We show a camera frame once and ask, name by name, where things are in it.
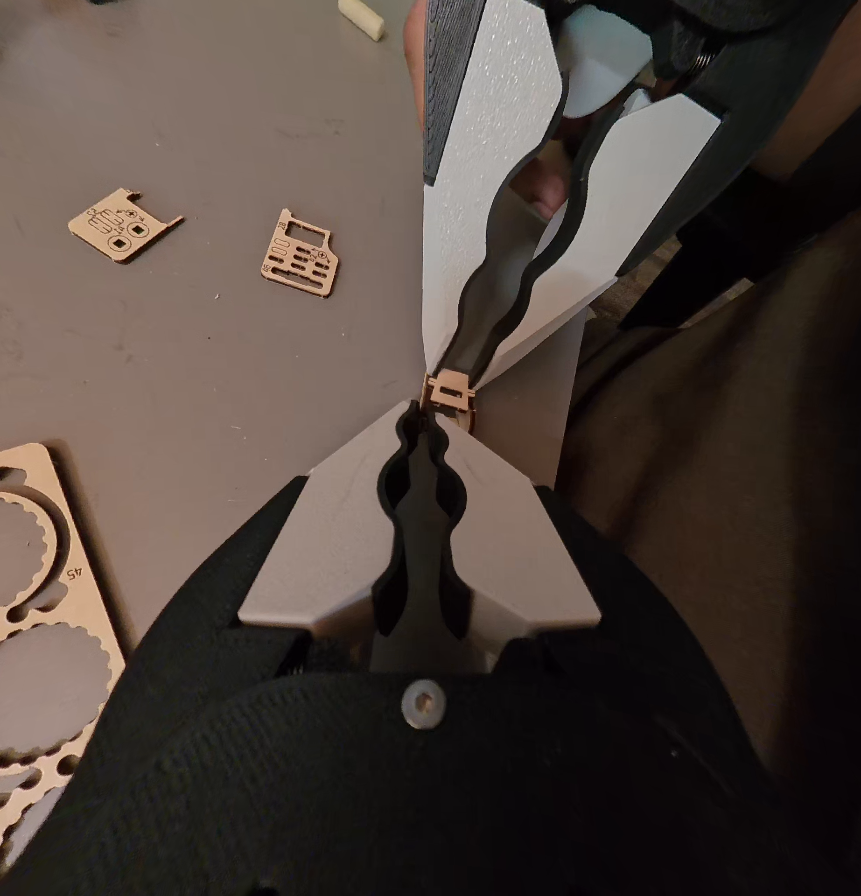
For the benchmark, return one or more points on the black office chair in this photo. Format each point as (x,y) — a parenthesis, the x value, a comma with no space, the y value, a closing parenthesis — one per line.
(787,231)

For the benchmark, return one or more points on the grey desk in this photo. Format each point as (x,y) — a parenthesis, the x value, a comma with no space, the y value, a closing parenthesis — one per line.
(227,350)

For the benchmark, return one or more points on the wooden puzzle sheet with gear holes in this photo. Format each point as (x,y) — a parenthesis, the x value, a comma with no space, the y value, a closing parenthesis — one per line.
(94,616)

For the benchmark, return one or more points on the wooden offcut with slot grid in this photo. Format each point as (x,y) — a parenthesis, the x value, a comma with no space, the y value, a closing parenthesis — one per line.
(301,255)

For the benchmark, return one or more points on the wooden offcut with square holes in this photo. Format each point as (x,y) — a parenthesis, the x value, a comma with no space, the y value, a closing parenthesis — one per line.
(122,227)

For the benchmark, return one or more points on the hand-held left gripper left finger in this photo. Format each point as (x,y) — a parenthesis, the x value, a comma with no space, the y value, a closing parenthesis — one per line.
(311,553)

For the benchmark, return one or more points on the person's brown clothing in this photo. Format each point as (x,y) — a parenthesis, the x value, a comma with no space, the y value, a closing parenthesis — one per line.
(752,455)

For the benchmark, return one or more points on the small wooden puzzle assembly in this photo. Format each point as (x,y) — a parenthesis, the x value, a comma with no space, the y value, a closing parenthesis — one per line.
(466,420)

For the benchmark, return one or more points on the slotted wooden puzzle piece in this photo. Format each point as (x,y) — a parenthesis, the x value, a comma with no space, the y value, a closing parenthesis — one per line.
(448,388)

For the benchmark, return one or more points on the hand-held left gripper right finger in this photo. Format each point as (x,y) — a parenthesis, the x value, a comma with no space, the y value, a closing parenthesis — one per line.
(528,560)

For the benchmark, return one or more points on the person's right hand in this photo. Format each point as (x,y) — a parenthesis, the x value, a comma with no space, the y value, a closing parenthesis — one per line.
(546,189)

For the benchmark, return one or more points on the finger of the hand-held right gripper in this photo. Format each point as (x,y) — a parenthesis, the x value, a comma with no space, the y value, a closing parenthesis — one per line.
(493,140)
(647,196)

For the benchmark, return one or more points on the person's right forearm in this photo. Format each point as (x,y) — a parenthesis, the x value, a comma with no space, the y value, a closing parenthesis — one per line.
(815,105)

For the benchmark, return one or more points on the white wax cylinder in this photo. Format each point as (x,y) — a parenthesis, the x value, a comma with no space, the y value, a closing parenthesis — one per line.
(360,17)

